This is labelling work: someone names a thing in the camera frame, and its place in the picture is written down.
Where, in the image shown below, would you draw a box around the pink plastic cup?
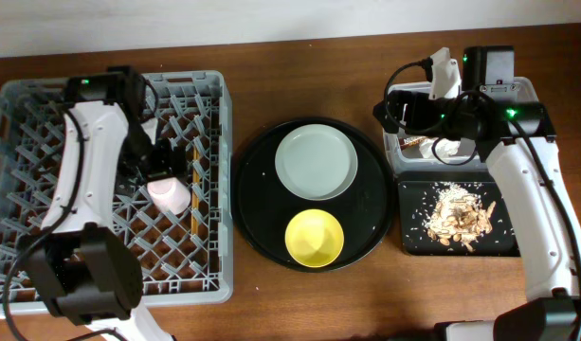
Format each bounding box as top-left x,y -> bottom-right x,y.
147,177 -> 191,215

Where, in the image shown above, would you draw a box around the wooden chopstick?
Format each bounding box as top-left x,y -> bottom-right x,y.
191,149 -> 201,201
191,192 -> 199,234

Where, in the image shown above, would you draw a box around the white napkin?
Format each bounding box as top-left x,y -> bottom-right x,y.
418,137 -> 461,160

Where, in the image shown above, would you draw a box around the gold snack wrapper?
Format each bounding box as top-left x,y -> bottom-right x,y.
398,136 -> 427,151

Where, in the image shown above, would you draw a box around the food scraps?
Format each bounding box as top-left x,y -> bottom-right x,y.
427,188 -> 491,245

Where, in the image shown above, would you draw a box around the grey round plate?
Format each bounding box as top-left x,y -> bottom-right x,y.
274,124 -> 358,201

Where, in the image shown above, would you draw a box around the yellow bowl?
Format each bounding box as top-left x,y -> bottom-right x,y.
284,208 -> 345,269

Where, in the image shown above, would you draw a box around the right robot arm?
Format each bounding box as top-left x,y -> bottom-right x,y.
373,45 -> 581,340

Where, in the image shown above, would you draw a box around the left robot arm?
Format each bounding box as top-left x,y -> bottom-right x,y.
10,66 -> 191,340

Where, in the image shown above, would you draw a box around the clear plastic waste bin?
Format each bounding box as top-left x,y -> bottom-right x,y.
383,77 -> 538,175

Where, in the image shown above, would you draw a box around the grey plastic dishwasher rack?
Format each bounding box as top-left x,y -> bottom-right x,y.
0,71 -> 233,317

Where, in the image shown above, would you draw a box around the black rectangular tray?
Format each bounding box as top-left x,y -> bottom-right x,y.
398,171 -> 519,257

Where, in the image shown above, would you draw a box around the round black serving tray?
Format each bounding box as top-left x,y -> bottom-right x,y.
231,117 -> 397,273

